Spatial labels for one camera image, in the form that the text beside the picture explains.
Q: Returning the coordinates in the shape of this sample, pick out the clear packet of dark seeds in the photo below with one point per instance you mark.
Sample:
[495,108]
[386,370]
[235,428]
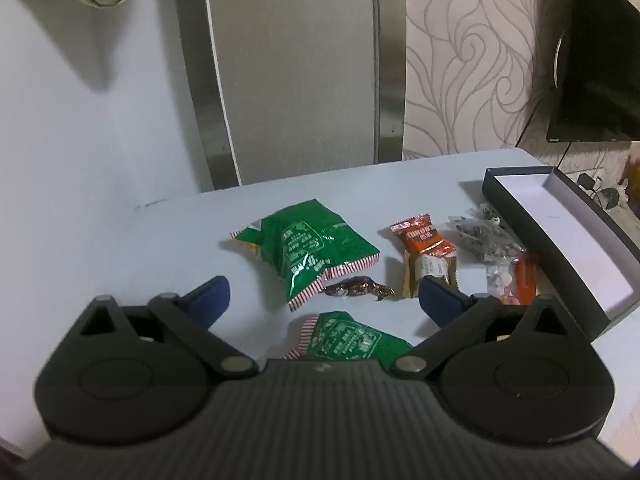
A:
[482,242]

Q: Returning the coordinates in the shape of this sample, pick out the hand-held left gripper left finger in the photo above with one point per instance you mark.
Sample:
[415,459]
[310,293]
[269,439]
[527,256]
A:
[210,300]

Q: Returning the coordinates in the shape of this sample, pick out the clear packet of small candies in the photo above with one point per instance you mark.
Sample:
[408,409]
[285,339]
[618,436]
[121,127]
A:
[500,280]

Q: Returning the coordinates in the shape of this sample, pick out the grey panel with metal trim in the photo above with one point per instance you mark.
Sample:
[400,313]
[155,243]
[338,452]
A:
[295,60]

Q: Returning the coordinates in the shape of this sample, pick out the orange brown snack packet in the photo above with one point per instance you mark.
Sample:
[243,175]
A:
[422,240]

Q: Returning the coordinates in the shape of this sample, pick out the black power adapter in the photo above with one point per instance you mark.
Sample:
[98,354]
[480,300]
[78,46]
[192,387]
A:
[585,181]

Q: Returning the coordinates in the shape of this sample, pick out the green striped-edge snack packet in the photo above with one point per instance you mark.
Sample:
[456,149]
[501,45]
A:
[350,340]
[305,245]

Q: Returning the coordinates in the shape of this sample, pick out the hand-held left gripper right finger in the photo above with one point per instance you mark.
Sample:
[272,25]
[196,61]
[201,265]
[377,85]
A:
[440,302]

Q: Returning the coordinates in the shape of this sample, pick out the long orange snack bar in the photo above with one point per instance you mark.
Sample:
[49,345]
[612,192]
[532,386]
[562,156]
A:
[526,280]

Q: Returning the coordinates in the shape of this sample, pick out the brown twisted candy wrapper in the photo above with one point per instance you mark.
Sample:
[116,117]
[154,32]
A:
[357,287]

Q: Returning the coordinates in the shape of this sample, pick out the black wall television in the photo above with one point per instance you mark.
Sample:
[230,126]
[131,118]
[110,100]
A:
[600,60]

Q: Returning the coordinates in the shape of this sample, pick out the black box with white inside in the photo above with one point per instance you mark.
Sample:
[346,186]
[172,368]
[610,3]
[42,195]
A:
[545,240]

